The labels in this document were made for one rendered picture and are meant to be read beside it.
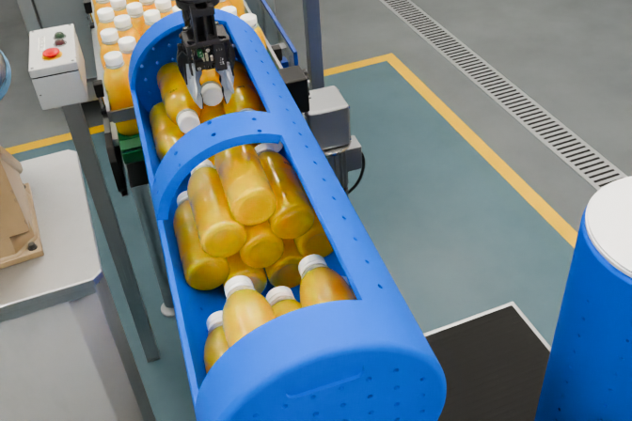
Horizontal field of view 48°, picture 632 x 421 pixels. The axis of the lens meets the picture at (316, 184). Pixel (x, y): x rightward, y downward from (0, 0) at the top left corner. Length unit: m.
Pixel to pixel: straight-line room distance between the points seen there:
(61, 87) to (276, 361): 1.04
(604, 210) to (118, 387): 0.82
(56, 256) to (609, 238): 0.81
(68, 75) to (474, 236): 1.61
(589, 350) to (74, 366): 0.81
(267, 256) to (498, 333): 1.19
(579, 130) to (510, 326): 1.33
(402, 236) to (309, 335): 1.92
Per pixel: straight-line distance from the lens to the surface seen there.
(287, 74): 1.62
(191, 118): 1.30
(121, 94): 1.63
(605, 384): 1.31
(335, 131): 1.79
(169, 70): 1.42
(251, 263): 1.08
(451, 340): 2.13
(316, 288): 0.91
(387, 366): 0.77
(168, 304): 2.44
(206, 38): 1.16
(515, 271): 2.56
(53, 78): 1.62
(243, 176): 1.03
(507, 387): 2.05
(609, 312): 1.19
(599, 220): 1.20
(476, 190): 2.87
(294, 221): 1.06
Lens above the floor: 1.80
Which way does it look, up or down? 39 degrees down
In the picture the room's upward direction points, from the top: 4 degrees counter-clockwise
